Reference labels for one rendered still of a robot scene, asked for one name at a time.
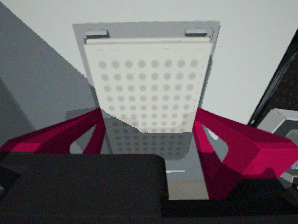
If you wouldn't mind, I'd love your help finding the white well plate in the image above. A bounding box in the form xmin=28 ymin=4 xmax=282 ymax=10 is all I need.
xmin=84 ymin=37 xmax=213 ymax=160

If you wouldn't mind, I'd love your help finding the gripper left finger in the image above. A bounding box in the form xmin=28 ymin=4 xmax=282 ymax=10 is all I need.
xmin=0 ymin=108 xmax=106 ymax=154

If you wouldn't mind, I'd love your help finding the grey tube cooling block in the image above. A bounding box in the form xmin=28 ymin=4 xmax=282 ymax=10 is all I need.
xmin=285 ymin=131 xmax=298 ymax=169

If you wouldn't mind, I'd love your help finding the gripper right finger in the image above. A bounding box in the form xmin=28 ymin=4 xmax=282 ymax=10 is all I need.
xmin=192 ymin=107 xmax=298 ymax=199

